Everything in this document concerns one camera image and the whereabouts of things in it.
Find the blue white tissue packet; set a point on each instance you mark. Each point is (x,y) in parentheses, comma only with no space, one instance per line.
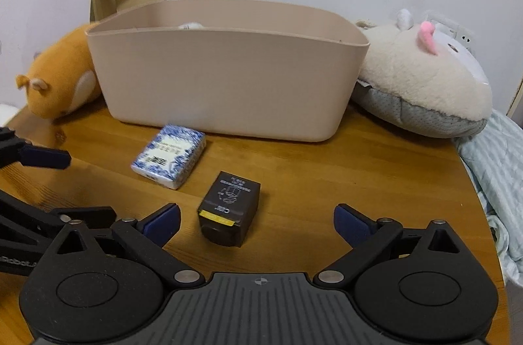
(169,157)

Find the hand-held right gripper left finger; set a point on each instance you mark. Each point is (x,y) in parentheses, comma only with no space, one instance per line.
(163,223)

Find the striped light blue blanket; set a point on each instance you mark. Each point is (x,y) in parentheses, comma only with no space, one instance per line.
(498,173)

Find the cream plush slipper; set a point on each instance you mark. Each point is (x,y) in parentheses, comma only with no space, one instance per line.
(408,75)

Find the beige plastic container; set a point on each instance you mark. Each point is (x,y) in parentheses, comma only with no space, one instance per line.
(224,83)

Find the small black box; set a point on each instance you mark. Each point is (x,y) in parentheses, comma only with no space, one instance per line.
(233,202)

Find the white curved frame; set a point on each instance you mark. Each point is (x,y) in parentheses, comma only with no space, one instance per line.
(517,96)

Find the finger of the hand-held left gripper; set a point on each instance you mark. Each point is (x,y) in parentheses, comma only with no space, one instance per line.
(45,158)
(81,216)

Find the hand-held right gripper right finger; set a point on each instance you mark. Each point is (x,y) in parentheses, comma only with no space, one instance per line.
(351,224)

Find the orange plush hamster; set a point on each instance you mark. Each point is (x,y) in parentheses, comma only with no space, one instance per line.
(61,71)

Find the white wall socket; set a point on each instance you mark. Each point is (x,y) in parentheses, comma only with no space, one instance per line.
(457,34)

